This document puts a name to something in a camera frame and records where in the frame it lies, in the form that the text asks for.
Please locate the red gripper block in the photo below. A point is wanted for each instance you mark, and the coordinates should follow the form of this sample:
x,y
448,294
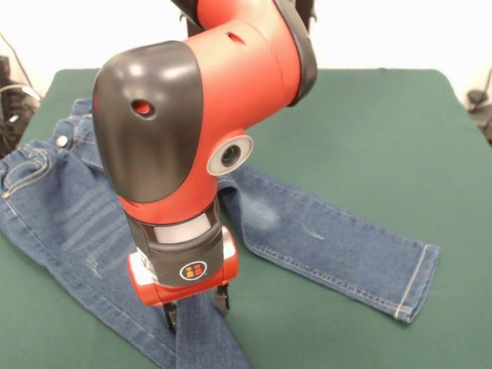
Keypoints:
x,y
169,296

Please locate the blue denim jeans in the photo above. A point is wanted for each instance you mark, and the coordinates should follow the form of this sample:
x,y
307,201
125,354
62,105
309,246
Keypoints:
x,y
326,246

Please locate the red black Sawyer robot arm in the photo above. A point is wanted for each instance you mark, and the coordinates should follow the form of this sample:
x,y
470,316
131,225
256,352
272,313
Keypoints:
x,y
230,96

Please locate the dark green table cloth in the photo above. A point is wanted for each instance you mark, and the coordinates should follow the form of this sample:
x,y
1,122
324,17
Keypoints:
x,y
384,134

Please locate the black wheeled chair base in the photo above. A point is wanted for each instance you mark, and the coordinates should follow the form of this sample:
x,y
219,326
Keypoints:
x,y
476,97
11,111

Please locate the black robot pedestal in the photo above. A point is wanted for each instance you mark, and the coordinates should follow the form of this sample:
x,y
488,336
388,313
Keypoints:
x,y
307,11

